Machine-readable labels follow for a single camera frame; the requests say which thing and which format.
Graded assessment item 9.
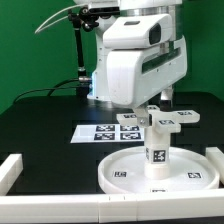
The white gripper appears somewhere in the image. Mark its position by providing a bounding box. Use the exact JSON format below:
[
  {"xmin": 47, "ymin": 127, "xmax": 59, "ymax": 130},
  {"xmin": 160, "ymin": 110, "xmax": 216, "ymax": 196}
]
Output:
[{"xmin": 107, "ymin": 37, "xmax": 187, "ymax": 128}]

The white cross-shaped table base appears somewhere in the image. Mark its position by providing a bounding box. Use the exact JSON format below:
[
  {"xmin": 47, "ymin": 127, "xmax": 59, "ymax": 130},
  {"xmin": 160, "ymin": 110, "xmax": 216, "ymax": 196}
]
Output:
[{"xmin": 116, "ymin": 105, "xmax": 200, "ymax": 133}]

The white round table top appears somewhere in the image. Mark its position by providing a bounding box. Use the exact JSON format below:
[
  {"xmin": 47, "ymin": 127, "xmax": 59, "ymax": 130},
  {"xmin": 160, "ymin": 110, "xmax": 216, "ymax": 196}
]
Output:
[{"xmin": 98, "ymin": 146, "xmax": 220, "ymax": 194}]

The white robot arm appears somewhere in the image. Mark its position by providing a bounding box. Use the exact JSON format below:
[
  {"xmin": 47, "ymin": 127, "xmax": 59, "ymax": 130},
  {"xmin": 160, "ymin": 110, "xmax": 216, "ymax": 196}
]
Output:
[{"xmin": 73, "ymin": 0, "xmax": 187, "ymax": 127}]

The white marker sheet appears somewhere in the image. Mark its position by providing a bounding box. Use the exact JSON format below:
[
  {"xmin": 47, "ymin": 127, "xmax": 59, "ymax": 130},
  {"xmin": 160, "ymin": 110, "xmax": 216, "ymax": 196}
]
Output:
[{"xmin": 71, "ymin": 124, "xmax": 144, "ymax": 143}]

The white right fence bar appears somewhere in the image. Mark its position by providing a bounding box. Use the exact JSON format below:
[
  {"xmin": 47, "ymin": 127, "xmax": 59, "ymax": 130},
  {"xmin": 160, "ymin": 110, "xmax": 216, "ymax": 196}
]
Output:
[{"xmin": 206, "ymin": 147, "xmax": 224, "ymax": 185}]

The white fence bar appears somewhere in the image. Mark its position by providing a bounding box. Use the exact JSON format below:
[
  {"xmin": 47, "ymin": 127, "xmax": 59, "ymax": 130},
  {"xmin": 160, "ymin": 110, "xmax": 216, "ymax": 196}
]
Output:
[
  {"xmin": 206, "ymin": 147, "xmax": 224, "ymax": 185},
  {"xmin": 0, "ymin": 189, "xmax": 224, "ymax": 224},
  {"xmin": 0, "ymin": 154, "xmax": 23, "ymax": 196}
]

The white front fence bar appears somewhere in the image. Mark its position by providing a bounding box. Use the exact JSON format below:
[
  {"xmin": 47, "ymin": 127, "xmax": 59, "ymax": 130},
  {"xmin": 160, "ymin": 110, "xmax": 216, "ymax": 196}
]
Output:
[{"xmin": 0, "ymin": 189, "xmax": 224, "ymax": 224}]

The white left fence bar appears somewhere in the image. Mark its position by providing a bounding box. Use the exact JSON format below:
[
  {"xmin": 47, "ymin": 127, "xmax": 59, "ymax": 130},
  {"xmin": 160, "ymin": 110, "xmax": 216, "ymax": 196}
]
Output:
[{"xmin": 0, "ymin": 154, "xmax": 23, "ymax": 196}]

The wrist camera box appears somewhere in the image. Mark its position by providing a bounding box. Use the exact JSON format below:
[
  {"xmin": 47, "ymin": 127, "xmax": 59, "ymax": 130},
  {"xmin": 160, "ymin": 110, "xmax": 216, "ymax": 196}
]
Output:
[{"xmin": 103, "ymin": 14, "xmax": 173, "ymax": 49}]

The black cable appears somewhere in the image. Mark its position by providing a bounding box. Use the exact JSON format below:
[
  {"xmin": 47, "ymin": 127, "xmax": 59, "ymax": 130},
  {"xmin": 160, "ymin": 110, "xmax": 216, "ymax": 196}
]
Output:
[{"xmin": 13, "ymin": 78, "xmax": 81, "ymax": 103}]

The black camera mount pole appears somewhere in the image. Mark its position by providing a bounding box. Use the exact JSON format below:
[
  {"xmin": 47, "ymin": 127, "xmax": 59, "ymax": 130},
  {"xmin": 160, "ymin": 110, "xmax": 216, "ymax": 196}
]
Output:
[{"xmin": 68, "ymin": 7, "xmax": 99, "ymax": 97}]

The white cable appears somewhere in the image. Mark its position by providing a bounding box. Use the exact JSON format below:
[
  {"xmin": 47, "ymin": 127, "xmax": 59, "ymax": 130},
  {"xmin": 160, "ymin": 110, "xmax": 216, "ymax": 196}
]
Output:
[{"xmin": 34, "ymin": 3, "xmax": 84, "ymax": 35}]

